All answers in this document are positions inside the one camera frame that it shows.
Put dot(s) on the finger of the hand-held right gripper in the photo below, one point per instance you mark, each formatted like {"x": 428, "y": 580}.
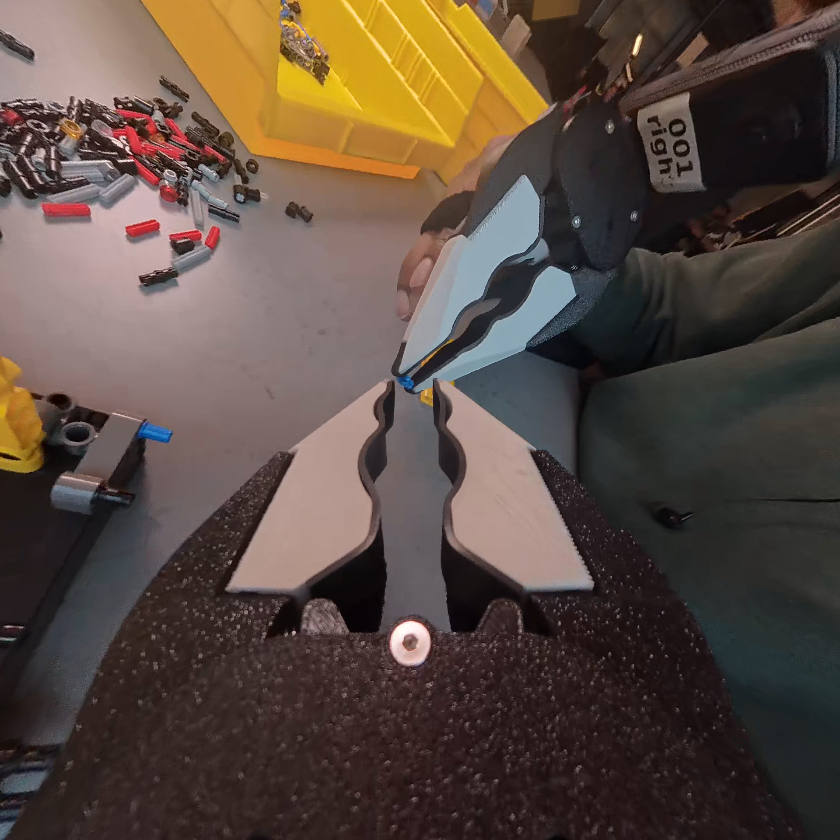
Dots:
{"x": 485, "y": 262}
{"x": 525, "y": 315}

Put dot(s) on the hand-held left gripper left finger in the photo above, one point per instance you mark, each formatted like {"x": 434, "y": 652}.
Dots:
{"x": 308, "y": 518}

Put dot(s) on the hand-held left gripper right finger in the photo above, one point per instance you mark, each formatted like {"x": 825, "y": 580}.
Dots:
{"x": 518, "y": 518}

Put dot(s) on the small blue lego pin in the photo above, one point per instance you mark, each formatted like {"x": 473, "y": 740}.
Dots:
{"x": 405, "y": 382}

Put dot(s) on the black perforated base block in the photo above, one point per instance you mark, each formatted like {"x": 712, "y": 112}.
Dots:
{"x": 39, "y": 558}

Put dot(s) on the heap of mixed lego parts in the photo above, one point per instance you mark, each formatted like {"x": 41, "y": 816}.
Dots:
{"x": 305, "y": 46}

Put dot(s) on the yellow storage bin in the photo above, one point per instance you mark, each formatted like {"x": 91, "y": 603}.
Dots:
{"x": 499, "y": 85}
{"x": 216, "y": 65}

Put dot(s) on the person's right forearm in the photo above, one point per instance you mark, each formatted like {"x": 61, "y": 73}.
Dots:
{"x": 689, "y": 295}

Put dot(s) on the pile of lego pins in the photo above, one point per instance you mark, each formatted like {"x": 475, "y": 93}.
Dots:
{"x": 98, "y": 151}

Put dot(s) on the person's right hand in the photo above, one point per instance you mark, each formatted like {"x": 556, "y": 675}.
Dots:
{"x": 420, "y": 269}

